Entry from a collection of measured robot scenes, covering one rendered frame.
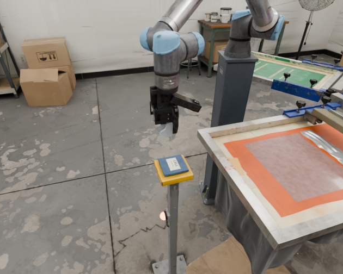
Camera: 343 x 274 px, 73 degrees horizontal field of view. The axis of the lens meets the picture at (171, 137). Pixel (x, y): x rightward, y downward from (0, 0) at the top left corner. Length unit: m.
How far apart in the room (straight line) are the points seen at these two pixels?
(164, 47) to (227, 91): 0.85
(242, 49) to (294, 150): 0.61
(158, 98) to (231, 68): 0.75
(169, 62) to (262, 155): 0.59
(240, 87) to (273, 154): 0.54
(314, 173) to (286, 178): 0.13
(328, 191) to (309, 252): 1.08
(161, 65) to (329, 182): 0.75
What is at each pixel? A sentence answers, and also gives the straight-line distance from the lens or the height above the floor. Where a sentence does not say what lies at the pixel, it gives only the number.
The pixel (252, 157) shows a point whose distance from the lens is 1.04.
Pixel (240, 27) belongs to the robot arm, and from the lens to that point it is 1.39.
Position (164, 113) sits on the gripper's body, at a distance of 0.74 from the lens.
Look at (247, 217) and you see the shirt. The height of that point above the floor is 0.76.
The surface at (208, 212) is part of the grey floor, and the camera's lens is 2.00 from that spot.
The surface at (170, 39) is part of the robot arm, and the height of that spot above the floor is 1.45.
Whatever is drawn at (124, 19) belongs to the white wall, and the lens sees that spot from 4.41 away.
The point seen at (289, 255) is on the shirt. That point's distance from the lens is 1.15.
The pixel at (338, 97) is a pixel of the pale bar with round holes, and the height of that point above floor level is 1.04.
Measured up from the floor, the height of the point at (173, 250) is 0.35.
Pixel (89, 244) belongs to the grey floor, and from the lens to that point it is 1.92.
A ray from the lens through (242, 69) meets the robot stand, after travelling 1.43.
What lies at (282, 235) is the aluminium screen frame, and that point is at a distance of 0.77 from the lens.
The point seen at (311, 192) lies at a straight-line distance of 0.98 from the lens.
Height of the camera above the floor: 1.59
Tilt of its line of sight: 36 degrees down
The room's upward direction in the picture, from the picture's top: straight up
